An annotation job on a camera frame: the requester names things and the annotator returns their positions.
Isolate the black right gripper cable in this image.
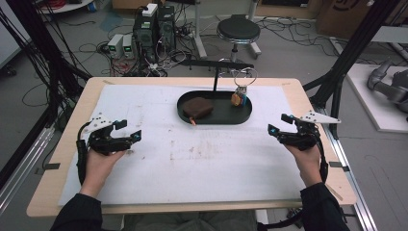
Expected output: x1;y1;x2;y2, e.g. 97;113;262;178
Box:
314;126;330;185

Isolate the grey power supply unit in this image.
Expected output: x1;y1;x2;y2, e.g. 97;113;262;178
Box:
107;33;125;56
122;34;135;59

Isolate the white round platform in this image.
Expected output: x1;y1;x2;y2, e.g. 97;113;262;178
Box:
38;0;94;14

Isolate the white floor board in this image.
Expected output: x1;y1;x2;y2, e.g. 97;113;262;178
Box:
345;63;408;135

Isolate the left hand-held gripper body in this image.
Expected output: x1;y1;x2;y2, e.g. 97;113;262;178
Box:
84;112;133;157

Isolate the black round stool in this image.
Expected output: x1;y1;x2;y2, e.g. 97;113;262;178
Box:
217;16;262;64

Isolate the black computer tower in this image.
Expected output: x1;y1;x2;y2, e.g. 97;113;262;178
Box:
157;5;177;52
133;13;159;63

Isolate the aluminium rail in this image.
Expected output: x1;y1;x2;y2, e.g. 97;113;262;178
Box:
320;107;379;231
0;125;56;215

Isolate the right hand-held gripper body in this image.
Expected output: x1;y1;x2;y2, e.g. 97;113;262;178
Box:
277;110;342;152

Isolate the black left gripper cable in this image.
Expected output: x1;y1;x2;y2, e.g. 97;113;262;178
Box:
75;120;94;187

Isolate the person's left hand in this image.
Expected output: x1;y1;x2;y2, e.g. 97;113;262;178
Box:
79;148;128;197

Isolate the cardboard box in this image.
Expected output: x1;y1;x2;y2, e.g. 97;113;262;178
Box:
316;0;373;40

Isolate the tangle of floor cables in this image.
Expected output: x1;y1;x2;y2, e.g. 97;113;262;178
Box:
22;9;335;107

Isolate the black frame post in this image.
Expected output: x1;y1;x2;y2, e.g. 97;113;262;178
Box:
302;0;403;140

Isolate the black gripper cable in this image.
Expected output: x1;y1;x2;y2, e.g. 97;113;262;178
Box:
75;120;94;187
314;126;330;185

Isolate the white foam mat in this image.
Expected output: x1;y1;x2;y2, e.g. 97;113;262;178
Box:
58;84;307;206

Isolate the key ring with keys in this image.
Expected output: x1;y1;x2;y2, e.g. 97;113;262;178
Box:
230;66;259;108

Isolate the black oval tray key stand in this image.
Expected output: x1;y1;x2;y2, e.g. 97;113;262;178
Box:
176;59;255;126

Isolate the person's right hand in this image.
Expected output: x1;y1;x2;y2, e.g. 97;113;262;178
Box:
283;142;323;189

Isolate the black cable bundle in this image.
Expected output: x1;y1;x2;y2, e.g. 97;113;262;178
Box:
0;0;92;136

